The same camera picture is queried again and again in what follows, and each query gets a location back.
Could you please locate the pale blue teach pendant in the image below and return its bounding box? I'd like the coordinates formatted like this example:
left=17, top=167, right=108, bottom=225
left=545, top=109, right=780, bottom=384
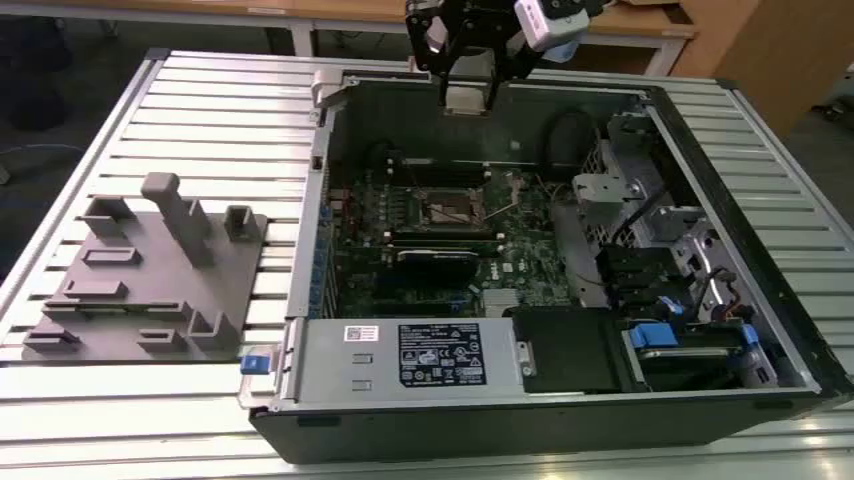
left=540, top=38, right=580, bottom=65

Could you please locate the wooden desk white frame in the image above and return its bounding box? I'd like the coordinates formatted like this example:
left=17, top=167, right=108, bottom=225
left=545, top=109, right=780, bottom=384
left=312, top=0, right=700, bottom=76
left=0, top=0, right=319, bottom=56

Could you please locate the silver metal disk bay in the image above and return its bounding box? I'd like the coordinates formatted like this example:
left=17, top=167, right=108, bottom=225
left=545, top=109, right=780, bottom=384
left=570, top=110, right=722, bottom=251

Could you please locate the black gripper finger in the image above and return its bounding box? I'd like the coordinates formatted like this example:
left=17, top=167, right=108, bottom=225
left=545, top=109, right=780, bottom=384
left=483, top=45, right=536, bottom=113
left=403, top=8, right=460, bottom=110

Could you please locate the black office chair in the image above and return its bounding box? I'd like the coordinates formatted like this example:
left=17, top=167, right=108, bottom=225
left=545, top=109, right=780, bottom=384
left=0, top=13, right=76, bottom=132

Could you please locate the grey power supply unit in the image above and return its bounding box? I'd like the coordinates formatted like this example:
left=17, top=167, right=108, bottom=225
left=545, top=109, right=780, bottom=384
left=292, top=318, right=528, bottom=401

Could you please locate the black hard disk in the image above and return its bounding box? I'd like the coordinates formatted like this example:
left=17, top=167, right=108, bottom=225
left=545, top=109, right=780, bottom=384
left=631, top=346, right=743, bottom=393

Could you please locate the silver chipset heatsink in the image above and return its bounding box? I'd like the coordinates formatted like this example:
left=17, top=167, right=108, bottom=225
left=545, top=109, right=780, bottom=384
left=480, top=288, right=521, bottom=319

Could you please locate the black chair base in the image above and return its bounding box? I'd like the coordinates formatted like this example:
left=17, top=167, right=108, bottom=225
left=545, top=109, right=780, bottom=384
left=808, top=69, right=854, bottom=122

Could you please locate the coloured wire bundle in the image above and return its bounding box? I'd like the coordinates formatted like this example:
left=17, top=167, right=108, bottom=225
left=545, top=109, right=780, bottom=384
left=716, top=294, right=748, bottom=321

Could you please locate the thin blue cable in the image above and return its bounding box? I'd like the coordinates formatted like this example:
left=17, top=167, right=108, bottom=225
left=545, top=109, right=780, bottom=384
left=0, top=142, right=85, bottom=157

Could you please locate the black plastic drive bracket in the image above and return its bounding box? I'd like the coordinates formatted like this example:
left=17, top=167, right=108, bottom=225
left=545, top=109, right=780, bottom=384
left=595, top=247, right=688, bottom=307

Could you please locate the blue disk carrier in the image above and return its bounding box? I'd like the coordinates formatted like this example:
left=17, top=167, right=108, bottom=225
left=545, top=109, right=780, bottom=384
left=624, top=321, right=760, bottom=351

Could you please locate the CPU socket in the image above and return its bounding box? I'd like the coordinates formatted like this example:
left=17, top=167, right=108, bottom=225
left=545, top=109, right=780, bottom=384
left=409, top=185, right=493, bottom=232

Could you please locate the grey parts rack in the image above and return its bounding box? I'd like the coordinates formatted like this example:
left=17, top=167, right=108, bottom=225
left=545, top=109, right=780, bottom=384
left=18, top=172, right=272, bottom=364

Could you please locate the grey case latch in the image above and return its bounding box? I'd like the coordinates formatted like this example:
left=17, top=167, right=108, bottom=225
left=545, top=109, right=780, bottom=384
left=309, top=69, right=353, bottom=110

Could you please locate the black graphics card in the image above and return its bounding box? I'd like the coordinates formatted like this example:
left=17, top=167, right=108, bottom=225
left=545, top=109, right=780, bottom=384
left=392, top=247, right=483, bottom=292

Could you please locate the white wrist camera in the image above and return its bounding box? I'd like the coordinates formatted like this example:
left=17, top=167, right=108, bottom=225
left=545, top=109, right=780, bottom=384
left=511, top=0, right=594, bottom=52

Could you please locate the green motherboard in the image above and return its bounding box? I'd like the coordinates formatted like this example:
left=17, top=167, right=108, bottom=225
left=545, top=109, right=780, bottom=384
left=324, top=164, right=583, bottom=321

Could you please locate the black PC case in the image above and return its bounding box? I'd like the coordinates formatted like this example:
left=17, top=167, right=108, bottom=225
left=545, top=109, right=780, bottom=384
left=236, top=69, right=854, bottom=466

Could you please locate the silver CPU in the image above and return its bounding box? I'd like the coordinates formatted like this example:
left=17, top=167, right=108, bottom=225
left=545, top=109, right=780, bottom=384
left=443, top=84, right=493, bottom=118

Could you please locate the wooden cabinet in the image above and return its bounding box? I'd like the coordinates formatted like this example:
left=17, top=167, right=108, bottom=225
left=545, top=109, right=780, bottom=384
left=679, top=0, right=854, bottom=139

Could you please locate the thin black cable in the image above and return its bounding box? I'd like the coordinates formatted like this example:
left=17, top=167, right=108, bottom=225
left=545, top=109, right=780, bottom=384
left=610, top=184, right=663, bottom=247

